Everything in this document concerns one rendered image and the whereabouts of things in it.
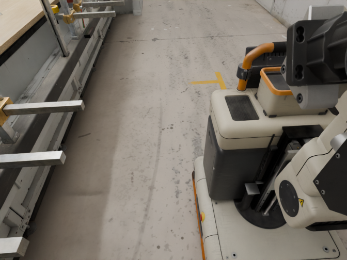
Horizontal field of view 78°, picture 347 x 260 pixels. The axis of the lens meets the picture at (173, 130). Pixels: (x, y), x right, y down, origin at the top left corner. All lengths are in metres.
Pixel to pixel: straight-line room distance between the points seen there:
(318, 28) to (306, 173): 0.38
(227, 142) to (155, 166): 0.93
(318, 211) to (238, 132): 0.31
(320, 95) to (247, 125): 0.42
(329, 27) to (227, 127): 0.49
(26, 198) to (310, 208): 1.43
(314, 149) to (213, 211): 0.66
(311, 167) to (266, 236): 0.61
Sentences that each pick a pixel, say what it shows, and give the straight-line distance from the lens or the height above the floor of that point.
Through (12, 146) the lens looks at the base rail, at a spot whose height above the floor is 0.70.
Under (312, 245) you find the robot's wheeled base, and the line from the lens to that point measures 1.23.
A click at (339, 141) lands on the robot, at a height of 1.00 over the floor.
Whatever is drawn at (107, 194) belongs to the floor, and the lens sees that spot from 1.58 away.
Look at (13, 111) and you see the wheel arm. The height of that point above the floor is 0.82.
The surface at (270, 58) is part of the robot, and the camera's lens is 0.97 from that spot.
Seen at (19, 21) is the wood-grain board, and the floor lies 0.90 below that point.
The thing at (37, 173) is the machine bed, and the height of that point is 0.17.
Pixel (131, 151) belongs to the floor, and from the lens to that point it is 1.75.
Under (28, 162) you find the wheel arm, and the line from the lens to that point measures 0.76.
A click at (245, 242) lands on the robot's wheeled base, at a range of 1.13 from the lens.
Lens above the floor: 1.32
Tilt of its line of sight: 45 degrees down
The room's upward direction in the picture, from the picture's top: 2 degrees counter-clockwise
